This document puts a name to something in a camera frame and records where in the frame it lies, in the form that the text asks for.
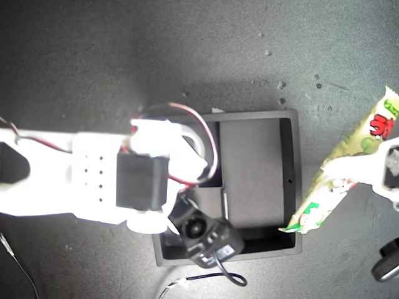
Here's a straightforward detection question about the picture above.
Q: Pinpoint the black camera cable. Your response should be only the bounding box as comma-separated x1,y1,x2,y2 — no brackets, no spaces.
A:
158,254,249,299

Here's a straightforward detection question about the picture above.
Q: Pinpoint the thin black cable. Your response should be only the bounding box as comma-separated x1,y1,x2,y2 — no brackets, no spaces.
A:
0,232,40,299

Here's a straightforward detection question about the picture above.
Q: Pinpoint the black tray with wells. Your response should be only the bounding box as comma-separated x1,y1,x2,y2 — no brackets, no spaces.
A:
151,108,304,267

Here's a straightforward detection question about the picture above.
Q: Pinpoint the white tape roll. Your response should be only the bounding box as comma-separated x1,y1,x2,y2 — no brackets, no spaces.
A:
182,124,209,163

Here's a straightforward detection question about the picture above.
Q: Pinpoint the green printed snack bar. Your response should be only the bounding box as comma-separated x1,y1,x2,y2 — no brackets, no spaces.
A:
277,85,399,235

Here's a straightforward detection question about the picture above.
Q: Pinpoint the red black arm wire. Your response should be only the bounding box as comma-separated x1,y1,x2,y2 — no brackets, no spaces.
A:
0,116,74,154

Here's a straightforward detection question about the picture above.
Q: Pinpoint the red black gripper wire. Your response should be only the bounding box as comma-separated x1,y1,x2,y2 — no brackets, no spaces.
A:
130,102,219,191

